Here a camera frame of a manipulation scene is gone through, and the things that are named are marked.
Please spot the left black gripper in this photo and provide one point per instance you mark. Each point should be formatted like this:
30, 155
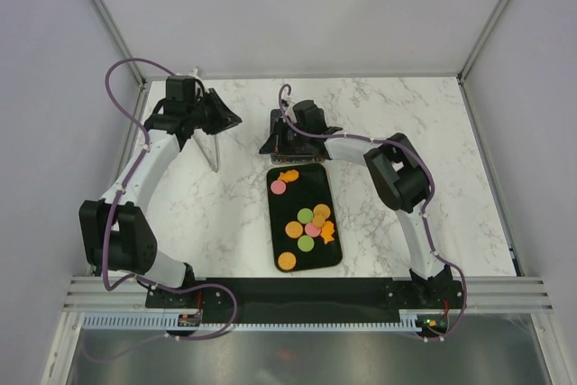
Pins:
224, 116

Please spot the green round cookie upper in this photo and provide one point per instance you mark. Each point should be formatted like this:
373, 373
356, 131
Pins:
305, 216

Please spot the green round cookie lower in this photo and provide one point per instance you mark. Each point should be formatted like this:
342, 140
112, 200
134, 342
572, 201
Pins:
306, 243

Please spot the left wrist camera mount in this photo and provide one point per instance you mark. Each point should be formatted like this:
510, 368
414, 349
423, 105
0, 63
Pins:
196, 72

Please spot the gold tin lid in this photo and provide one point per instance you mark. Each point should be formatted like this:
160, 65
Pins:
279, 135

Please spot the pink round cookie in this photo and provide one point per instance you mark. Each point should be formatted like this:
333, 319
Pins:
278, 187
312, 231

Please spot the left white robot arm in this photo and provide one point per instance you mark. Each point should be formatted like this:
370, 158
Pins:
115, 232

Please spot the pink round cookie lower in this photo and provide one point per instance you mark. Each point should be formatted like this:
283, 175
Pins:
312, 231

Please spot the square cookie tin box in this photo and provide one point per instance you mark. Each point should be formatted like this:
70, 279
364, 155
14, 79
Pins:
292, 159

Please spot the orange fish cookie upper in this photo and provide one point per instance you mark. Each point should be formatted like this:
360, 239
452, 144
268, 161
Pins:
288, 176

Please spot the green round cookie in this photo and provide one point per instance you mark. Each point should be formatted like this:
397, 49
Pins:
306, 243
305, 216

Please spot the dotted tan cookie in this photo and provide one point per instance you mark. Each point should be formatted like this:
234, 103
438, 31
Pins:
322, 210
294, 229

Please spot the grey slotted cable duct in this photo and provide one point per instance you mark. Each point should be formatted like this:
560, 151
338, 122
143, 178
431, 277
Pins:
179, 322

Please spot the pink round cookie upper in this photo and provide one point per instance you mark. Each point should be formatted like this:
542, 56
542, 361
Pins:
278, 187

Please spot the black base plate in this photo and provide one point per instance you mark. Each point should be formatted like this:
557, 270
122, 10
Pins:
291, 300

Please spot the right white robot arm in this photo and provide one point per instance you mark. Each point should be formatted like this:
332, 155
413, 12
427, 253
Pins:
401, 179

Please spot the orange fish cookie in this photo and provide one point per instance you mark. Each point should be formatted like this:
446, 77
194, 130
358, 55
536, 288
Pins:
288, 176
327, 232

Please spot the dotted orange cookie bottom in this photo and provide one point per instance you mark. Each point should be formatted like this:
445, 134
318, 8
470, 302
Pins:
287, 261

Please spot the dotted tan cookie middle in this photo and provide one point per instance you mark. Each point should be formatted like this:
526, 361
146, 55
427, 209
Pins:
294, 229

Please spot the tan leaf cookie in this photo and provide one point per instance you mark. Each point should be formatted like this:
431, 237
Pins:
318, 221

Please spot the orange fish cookie lower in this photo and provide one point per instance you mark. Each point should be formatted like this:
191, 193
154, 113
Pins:
327, 232

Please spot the black rectangular tray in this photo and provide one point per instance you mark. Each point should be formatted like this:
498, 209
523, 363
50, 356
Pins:
311, 188

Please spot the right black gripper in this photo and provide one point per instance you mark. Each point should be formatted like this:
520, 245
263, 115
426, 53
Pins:
266, 150

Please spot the dotted tan cookie upper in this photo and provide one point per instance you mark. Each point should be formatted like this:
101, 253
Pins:
322, 210

